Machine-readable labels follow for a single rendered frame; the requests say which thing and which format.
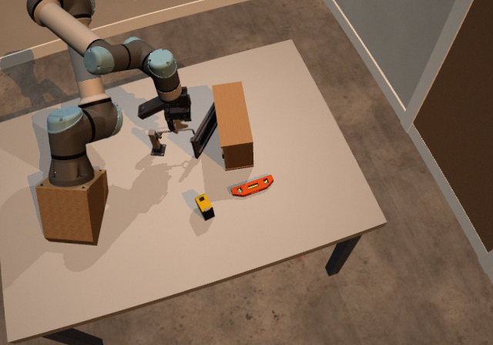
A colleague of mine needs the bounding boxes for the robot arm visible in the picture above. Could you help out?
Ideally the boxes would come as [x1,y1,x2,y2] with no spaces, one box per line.
[26,0,182,187]

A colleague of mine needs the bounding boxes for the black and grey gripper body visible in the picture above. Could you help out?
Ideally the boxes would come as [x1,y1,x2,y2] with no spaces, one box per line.
[160,87,192,122]

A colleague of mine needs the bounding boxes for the orange spirit level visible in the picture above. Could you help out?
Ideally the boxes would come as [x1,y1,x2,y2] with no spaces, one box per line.
[230,175,273,197]

